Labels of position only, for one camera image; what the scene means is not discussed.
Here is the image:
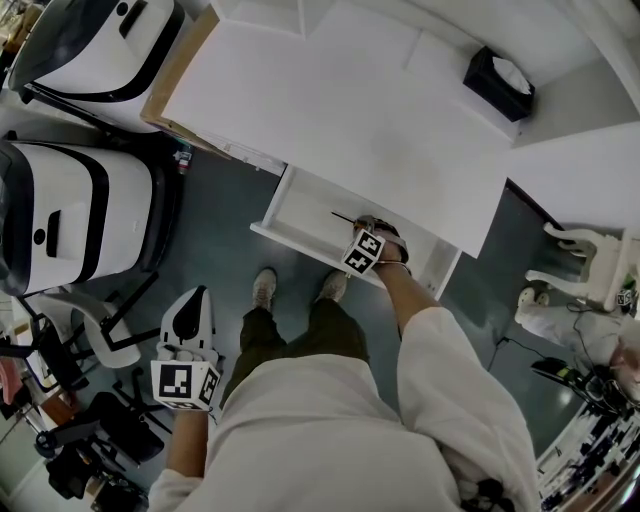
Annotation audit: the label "white chair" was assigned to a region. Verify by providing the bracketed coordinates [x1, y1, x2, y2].
[27, 292, 161, 369]

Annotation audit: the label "flat cardboard box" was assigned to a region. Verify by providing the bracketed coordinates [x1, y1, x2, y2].
[139, 4, 241, 161]

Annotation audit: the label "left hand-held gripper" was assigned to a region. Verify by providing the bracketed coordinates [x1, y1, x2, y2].
[150, 285, 223, 412]

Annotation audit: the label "black power cable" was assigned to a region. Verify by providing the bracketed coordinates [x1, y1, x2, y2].
[487, 335, 551, 374]

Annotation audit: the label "person's right shoe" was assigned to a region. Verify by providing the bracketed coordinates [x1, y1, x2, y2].
[317, 269, 349, 304]

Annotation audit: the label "white and black machine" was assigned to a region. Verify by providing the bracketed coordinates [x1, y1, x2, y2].
[0, 139, 176, 297]
[7, 0, 186, 134]

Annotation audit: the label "person's left shoe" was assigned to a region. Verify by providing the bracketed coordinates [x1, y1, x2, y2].
[252, 268, 277, 311]

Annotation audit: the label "person's dark olive trousers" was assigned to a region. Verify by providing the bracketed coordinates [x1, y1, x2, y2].
[219, 297, 371, 406]

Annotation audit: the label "white desk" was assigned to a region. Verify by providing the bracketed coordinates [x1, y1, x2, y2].
[159, 19, 521, 260]

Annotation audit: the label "person's right forearm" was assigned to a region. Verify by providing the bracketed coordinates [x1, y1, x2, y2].
[374, 259, 441, 341]

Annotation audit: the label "person's left forearm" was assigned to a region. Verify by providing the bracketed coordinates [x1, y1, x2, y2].
[163, 407, 211, 479]

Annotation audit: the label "black tissue box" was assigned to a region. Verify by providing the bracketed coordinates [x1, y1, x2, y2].
[462, 45, 536, 123]

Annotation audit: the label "wide white drawer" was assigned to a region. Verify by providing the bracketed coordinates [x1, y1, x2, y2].
[249, 164, 462, 301]

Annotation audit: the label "white shelf hutch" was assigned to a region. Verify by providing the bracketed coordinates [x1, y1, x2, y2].
[209, 0, 640, 149]

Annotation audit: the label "orange black screwdriver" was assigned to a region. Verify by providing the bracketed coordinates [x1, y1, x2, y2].
[330, 210, 376, 232]

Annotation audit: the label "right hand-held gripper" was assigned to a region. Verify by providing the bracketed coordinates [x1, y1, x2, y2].
[341, 214, 410, 277]

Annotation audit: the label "black office chair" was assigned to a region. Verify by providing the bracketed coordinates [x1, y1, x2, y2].
[34, 382, 166, 469]

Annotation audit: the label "person's beige shirt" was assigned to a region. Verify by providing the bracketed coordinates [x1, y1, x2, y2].
[147, 305, 541, 512]

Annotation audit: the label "white cluttered workbench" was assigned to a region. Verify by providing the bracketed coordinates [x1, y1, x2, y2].
[537, 394, 640, 512]

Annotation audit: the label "person's shoe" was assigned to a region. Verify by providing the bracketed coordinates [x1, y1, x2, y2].
[317, 269, 349, 304]
[252, 268, 277, 311]

